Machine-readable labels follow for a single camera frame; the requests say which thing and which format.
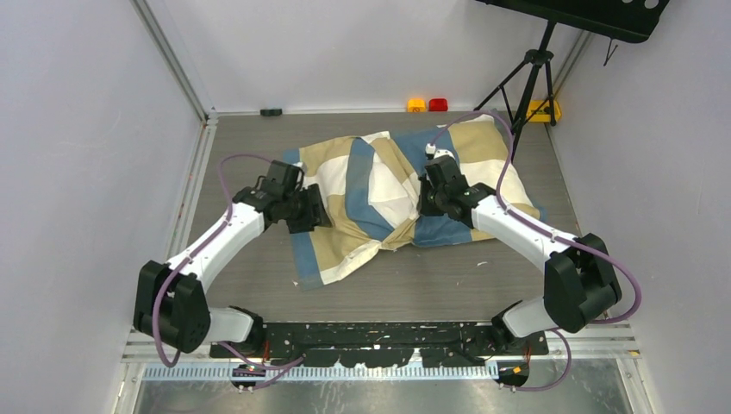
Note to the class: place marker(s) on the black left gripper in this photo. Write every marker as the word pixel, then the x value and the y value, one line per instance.
pixel 315 216

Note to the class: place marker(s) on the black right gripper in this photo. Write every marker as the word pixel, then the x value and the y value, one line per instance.
pixel 424 205

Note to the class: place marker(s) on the blue tan white checked pillowcase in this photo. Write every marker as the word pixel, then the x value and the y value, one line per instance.
pixel 370 188

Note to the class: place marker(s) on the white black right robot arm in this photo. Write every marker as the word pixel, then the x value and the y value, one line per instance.
pixel 579 283

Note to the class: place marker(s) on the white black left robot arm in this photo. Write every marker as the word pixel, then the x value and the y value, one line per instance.
pixel 171 303

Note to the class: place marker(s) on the red block toy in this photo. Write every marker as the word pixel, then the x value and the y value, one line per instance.
pixel 438 104

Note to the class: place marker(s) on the yellow block toy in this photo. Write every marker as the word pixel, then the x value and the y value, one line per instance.
pixel 416 105

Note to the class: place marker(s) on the yellow box by tripod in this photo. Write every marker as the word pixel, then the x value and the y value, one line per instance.
pixel 544 111

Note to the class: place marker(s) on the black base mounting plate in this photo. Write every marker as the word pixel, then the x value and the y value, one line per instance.
pixel 380 345

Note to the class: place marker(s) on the black tripod stand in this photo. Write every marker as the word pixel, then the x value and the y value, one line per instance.
pixel 538 60

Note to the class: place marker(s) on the black overhead panel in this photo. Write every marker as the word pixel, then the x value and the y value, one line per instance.
pixel 627 21

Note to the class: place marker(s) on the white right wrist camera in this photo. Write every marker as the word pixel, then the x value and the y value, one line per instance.
pixel 433 152

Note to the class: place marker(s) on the small black wall object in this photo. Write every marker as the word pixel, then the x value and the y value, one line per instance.
pixel 271 112

